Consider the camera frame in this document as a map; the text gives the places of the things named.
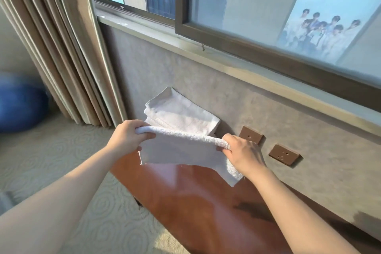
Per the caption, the person's left hand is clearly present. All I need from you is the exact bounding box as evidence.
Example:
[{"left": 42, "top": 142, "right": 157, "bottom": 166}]
[{"left": 106, "top": 119, "right": 156, "bottom": 160}]

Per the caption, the person's right hand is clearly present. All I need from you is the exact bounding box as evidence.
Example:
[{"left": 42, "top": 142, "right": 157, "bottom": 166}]
[{"left": 216, "top": 133, "right": 267, "bottom": 178}]

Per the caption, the white towel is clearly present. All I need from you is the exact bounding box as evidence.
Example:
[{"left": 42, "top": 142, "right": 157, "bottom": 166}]
[
  {"left": 144, "top": 86, "right": 221, "bottom": 137},
  {"left": 135, "top": 126, "right": 245, "bottom": 188}
]

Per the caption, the person's left forearm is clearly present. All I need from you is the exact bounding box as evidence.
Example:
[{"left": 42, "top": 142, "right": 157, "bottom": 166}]
[{"left": 0, "top": 145, "right": 119, "bottom": 254}]

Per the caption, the person's right forearm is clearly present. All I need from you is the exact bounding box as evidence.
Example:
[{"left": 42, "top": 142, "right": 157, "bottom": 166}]
[{"left": 246, "top": 165, "right": 362, "bottom": 254}]

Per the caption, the folded white towel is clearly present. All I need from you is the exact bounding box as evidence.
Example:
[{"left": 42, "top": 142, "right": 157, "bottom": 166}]
[{"left": 144, "top": 86, "right": 221, "bottom": 137}]

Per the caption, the brown wooden table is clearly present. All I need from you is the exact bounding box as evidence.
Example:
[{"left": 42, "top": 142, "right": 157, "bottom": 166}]
[{"left": 110, "top": 151, "right": 381, "bottom": 254}]

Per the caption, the beige curtain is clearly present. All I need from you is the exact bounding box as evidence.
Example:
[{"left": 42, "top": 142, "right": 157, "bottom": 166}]
[{"left": 0, "top": 0, "right": 128, "bottom": 128}]

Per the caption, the blue exercise ball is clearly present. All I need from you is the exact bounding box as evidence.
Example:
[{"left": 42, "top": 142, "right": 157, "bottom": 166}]
[{"left": 0, "top": 72, "right": 49, "bottom": 133}]

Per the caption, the brown wall socket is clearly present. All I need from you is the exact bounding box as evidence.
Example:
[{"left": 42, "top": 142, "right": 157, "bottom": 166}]
[
  {"left": 239, "top": 126, "right": 264, "bottom": 145},
  {"left": 268, "top": 144, "right": 300, "bottom": 166}
]

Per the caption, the brown window frame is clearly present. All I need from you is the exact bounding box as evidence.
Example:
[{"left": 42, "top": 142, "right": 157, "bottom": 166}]
[{"left": 93, "top": 0, "right": 381, "bottom": 113}]

